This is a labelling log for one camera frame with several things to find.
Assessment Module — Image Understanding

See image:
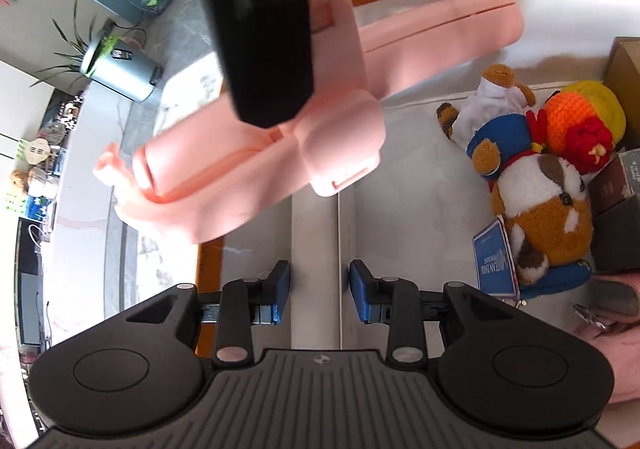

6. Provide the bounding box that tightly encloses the round hand fan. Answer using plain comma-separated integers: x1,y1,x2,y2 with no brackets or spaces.
22,138,51,164

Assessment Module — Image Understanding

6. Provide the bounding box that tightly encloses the dark gift box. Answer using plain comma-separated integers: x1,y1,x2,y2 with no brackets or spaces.
592,201,640,275

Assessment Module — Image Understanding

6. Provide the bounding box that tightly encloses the pink fabric pouch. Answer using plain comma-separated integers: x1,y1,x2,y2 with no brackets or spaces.
575,319,640,405

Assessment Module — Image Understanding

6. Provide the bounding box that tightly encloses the purple printed card box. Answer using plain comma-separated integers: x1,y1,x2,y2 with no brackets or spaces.
587,149,640,217

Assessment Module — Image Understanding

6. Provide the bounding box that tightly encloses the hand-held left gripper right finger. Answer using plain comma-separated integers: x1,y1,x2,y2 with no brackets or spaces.
348,259,523,370

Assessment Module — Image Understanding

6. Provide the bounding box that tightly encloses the silver trash bin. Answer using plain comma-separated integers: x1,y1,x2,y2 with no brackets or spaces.
80,31,163,103

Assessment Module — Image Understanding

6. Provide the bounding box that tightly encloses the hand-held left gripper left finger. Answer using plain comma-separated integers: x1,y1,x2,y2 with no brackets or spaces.
122,260,292,368

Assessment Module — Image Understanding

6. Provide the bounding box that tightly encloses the black television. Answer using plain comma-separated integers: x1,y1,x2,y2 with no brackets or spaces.
15,219,48,355

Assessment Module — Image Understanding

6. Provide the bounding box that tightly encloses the white marble tv console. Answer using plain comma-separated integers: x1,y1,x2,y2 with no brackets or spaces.
10,79,131,449

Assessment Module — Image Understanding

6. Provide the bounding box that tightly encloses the long leaf potted plant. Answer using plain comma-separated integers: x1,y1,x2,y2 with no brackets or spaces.
30,0,126,87

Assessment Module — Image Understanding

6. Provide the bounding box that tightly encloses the orange cardboard box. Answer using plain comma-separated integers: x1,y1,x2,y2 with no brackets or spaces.
197,0,640,410

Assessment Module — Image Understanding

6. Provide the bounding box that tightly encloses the brown white plush blue cap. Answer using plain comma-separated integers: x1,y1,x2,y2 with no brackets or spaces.
466,113,596,302

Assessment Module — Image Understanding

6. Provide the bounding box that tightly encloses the small bear plush white coat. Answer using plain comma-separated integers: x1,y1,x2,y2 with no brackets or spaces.
436,63,537,144

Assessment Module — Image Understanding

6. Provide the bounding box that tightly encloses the orange crochet toy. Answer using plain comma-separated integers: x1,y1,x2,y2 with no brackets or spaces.
527,91,615,176

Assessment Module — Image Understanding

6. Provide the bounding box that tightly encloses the pink folding phone stand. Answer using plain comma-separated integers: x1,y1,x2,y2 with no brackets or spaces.
92,0,526,245

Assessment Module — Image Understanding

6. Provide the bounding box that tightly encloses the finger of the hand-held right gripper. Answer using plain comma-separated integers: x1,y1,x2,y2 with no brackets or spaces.
192,0,316,130

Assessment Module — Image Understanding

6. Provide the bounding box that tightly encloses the beige cardboard box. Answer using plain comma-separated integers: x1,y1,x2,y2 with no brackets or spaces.
602,36,640,100

